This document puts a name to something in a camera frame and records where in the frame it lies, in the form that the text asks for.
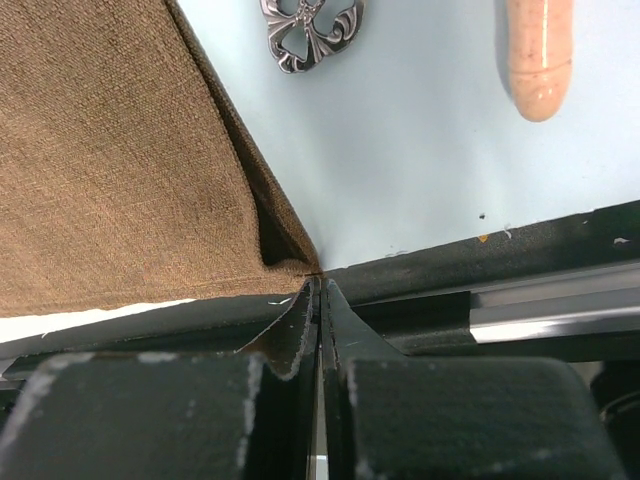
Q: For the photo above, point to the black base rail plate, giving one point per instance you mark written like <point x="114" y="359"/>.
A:
<point x="567" y="288"/>

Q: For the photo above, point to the brown cloth napkin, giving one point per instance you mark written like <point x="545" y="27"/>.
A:
<point x="127" y="175"/>

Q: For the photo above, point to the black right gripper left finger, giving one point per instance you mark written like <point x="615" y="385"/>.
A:
<point x="170" y="415"/>

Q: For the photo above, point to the silver ornate spoon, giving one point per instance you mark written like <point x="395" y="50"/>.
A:
<point x="318" y="46"/>

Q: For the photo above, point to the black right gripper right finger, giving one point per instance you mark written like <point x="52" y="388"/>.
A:
<point x="390" y="416"/>

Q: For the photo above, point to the silver fork wooden handle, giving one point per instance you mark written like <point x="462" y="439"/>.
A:
<point x="534" y="45"/>

